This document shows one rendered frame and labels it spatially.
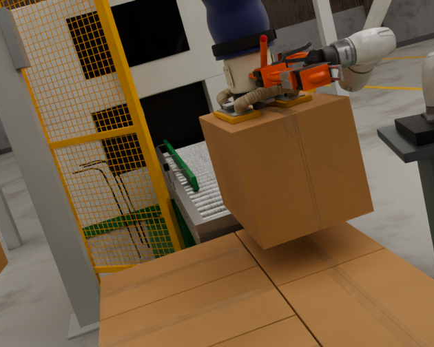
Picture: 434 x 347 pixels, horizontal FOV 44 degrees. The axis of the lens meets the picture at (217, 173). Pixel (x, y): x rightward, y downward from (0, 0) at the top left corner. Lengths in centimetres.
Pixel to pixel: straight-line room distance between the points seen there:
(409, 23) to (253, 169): 1136
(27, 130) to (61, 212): 47
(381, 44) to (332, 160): 39
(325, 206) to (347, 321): 42
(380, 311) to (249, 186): 53
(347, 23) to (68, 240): 1034
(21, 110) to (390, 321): 211
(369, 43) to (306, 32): 1077
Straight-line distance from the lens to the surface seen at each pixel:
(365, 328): 151
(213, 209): 269
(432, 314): 153
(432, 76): 233
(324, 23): 547
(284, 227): 175
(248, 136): 166
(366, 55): 178
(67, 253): 308
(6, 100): 295
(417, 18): 1295
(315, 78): 134
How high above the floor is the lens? 137
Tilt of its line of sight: 14 degrees down
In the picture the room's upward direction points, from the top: 16 degrees counter-clockwise
